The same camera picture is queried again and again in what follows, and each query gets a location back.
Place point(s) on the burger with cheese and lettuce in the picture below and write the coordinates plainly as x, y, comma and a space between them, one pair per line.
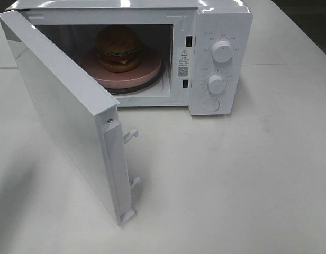
118, 48

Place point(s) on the white microwave oven body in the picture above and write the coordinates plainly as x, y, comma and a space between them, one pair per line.
181, 31

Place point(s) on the pink round plate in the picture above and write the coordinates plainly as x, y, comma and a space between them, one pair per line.
149, 66

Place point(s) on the white round door button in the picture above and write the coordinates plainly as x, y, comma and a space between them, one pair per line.
212, 105

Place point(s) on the white round knob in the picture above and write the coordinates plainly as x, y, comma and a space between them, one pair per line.
216, 84
222, 50

